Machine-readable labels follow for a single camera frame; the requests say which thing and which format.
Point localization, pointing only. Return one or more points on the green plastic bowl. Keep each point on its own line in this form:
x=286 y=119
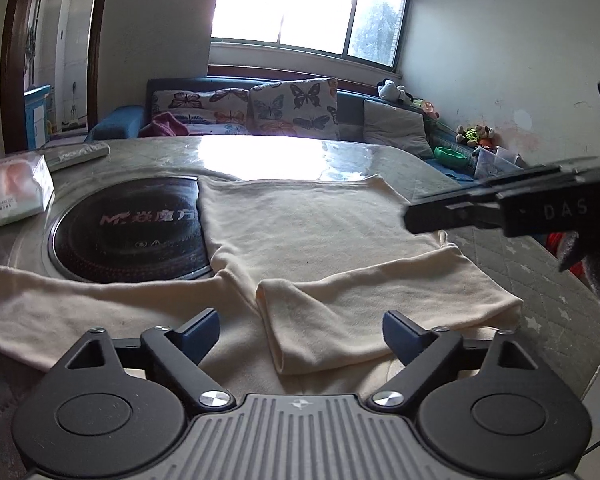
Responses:
x=450 y=157

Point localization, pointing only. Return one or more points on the blue sofa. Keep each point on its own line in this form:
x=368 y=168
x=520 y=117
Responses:
x=115 y=122

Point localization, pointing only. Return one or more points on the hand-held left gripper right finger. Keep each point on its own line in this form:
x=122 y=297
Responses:
x=401 y=332

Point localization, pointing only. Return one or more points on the white tissue pack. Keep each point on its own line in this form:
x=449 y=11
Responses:
x=10 y=190

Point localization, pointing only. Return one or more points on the brown door frame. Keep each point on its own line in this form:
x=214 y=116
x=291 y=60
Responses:
x=15 y=60

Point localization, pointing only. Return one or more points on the blue cabinet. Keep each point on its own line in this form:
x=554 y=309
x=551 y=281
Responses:
x=35 y=115

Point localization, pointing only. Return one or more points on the blue patterned sofa cover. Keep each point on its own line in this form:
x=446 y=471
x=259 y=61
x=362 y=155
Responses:
x=455 y=176

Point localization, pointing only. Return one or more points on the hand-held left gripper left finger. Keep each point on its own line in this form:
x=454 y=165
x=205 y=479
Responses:
x=202 y=332

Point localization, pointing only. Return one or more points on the pink green plush toy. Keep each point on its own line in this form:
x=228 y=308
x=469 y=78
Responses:
x=427 y=109

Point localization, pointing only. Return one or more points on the clear plastic storage box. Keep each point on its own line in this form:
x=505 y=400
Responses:
x=495 y=165

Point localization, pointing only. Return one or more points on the panda plush toy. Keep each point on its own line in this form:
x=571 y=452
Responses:
x=390 y=91

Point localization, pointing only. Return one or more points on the cream long sleeve shirt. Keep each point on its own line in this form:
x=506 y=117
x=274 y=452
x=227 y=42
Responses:
x=305 y=220

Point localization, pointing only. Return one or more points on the grey cushion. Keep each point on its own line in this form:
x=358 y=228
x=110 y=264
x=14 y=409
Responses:
x=395 y=127

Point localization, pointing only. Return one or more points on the butterfly print cushion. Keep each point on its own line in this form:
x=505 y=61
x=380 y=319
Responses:
x=295 y=107
x=205 y=105

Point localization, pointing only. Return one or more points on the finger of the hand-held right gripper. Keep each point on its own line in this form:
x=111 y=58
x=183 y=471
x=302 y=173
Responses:
x=430 y=215

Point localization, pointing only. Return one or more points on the window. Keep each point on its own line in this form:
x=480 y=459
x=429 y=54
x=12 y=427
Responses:
x=280 y=5

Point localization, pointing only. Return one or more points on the grey remote control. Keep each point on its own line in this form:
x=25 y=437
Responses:
x=77 y=155

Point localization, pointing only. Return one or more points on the round black induction cooker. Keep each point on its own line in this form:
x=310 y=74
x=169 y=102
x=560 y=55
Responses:
x=130 y=240

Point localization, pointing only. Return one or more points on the brown plush toy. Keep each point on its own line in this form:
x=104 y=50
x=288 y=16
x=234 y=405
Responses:
x=475 y=135

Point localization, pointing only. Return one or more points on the pink cloth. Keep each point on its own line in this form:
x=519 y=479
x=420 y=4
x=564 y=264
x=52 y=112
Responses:
x=162 y=125

